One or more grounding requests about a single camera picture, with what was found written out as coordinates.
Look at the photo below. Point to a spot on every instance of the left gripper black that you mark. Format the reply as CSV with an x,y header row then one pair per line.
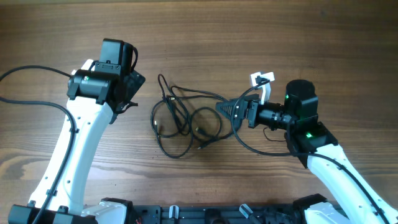
x,y
135,81

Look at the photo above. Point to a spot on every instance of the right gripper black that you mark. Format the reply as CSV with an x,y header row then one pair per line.
x,y
244,106

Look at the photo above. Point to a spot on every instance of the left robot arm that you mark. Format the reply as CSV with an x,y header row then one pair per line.
x,y
97,93

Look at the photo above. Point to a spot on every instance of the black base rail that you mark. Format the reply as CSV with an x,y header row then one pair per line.
x,y
279,213

